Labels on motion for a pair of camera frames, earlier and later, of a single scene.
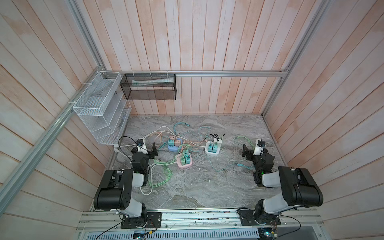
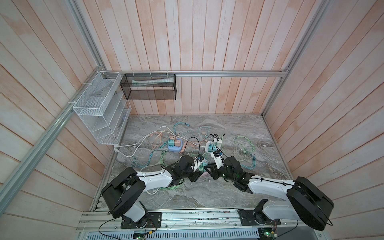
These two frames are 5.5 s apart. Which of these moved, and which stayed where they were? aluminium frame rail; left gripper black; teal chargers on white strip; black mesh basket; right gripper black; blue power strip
Moved: right gripper black; left gripper black
Stayed: aluminium frame rail; black mesh basket; blue power strip; teal chargers on white strip
